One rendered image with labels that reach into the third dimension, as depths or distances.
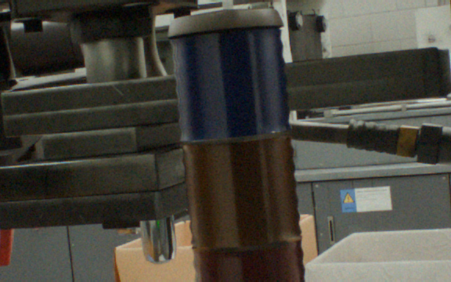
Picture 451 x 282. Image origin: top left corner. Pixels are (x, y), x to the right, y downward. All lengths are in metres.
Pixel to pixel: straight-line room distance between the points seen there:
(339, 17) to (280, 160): 6.89
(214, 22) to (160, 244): 0.26
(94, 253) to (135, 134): 5.24
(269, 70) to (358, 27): 6.85
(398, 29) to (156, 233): 6.52
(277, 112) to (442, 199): 4.79
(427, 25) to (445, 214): 1.15
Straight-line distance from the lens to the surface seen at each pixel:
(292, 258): 0.33
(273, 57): 0.32
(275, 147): 0.32
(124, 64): 0.60
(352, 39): 7.18
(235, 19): 0.32
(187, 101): 0.32
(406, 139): 0.65
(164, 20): 5.46
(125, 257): 3.06
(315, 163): 5.22
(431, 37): 5.66
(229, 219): 0.32
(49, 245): 5.93
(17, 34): 0.86
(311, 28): 5.83
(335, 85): 0.54
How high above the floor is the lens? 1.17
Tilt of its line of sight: 3 degrees down
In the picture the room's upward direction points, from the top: 6 degrees counter-clockwise
